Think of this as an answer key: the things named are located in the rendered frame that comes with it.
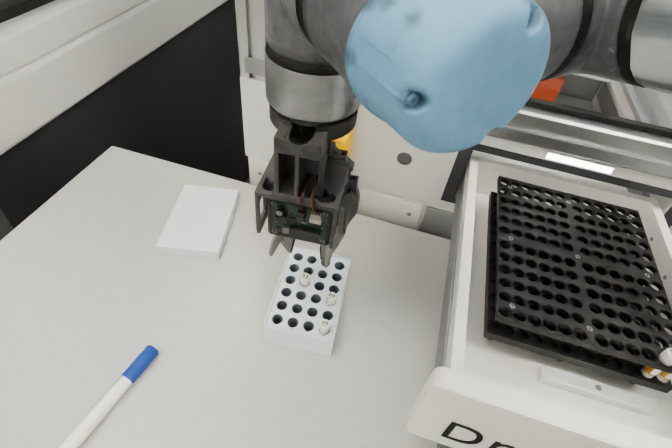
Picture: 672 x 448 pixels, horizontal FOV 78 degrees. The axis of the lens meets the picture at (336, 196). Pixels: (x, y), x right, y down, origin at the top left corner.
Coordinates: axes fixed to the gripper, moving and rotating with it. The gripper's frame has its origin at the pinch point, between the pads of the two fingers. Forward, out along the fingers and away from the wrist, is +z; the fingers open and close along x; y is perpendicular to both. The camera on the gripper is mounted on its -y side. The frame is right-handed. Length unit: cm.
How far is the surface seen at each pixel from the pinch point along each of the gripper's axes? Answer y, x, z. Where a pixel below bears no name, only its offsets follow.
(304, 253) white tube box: -3.9, -1.2, 7.3
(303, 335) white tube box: 7.8, 1.6, 7.1
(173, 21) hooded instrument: -57, -45, 3
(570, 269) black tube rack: -1.3, 28.7, -3.2
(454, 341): 9.9, 16.2, -2.6
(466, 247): -1.9, 17.7, -2.6
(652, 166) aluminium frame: -15.3, 38.6, -8.9
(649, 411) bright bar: 9.9, 36.4, 2.2
